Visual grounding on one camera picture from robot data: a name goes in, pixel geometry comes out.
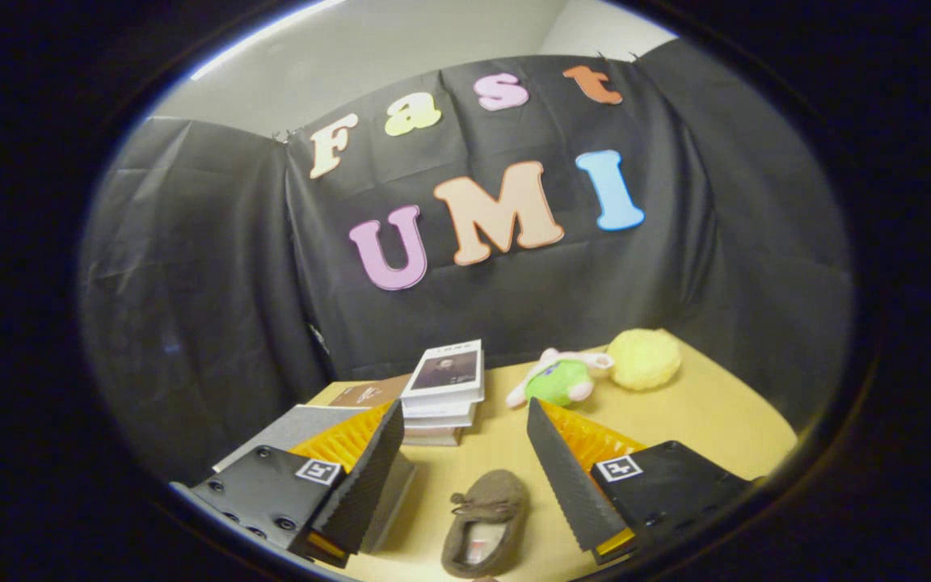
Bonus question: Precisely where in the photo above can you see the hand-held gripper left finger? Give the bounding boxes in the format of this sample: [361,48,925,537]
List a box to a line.
[190,399,406,569]

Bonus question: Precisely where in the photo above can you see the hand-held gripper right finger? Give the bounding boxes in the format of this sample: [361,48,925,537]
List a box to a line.
[526,398,752,566]

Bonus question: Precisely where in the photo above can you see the brown moccasin shoe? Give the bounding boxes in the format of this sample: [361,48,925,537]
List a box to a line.
[440,470,529,580]

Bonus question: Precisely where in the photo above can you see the grey book under white book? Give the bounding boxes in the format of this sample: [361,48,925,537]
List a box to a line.
[402,424,466,447]

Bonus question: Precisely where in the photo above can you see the brown book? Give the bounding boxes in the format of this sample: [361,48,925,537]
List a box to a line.
[328,373,413,408]

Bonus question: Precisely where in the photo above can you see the pink and green plush toy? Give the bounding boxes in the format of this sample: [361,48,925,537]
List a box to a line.
[505,348,616,409]

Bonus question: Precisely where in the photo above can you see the white book with portrait cover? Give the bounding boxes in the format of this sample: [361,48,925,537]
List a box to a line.
[399,339,486,427]

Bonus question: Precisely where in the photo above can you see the yellow fluffy plush ball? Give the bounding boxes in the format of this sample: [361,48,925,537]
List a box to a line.
[606,328,682,392]

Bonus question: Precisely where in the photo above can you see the black backdrop cloth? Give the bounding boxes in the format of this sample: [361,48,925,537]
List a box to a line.
[80,38,853,486]

